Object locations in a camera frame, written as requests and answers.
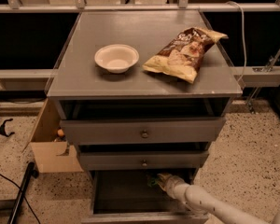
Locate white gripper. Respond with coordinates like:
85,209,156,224
157,173,189,201

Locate white paper bowl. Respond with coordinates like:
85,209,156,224
94,44,139,74

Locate green rice chip bag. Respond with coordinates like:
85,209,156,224
147,176,160,188

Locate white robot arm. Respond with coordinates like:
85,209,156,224
157,173,280,224

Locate grey middle drawer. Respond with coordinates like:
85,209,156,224
79,151,209,171

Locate grey drawer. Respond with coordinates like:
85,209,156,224
79,151,209,171
81,170,209,224
61,118,225,145

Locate grey bottom drawer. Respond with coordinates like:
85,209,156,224
81,170,209,224

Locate grey top drawer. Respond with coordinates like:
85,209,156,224
61,118,225,145

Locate grey drawer cabinet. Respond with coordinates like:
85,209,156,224
47,10,243,224

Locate brown yellow chip bag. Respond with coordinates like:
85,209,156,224
142,27,227,84

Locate orange ball in box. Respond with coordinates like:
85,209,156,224
57,129,65,137

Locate cardboard box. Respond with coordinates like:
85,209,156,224
28,100,82,173

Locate black floor pole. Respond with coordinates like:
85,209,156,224
7,162,38,224

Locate black clamp on floor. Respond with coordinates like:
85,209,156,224
0,119,14,137

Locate black floor cable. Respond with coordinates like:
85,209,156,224
0,166,41,224

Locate white hanging cable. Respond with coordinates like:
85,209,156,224
226,1,248,82

